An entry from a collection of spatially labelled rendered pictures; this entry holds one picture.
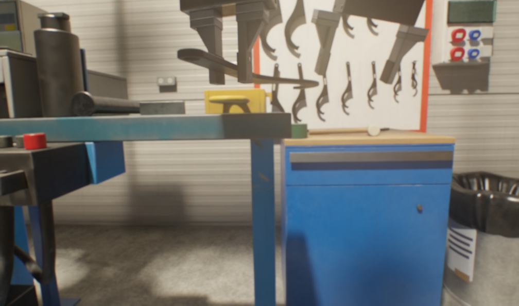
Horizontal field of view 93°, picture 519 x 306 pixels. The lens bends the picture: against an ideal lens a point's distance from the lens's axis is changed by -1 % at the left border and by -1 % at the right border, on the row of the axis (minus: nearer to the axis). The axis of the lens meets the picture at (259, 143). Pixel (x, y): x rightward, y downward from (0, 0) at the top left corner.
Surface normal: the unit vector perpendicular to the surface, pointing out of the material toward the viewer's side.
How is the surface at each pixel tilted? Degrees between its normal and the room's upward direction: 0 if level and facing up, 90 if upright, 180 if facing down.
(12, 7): 90
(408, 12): 114
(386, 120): 90
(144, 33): 90
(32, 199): 90
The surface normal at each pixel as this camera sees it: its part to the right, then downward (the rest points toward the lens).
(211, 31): -0.29, 0.13
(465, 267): -0.94, 0.11
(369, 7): 0.10, 0.51
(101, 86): 1.00, -0.01
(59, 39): 0.72, 0.07
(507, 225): -0.73, 0.26
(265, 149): -0.04, 0.13
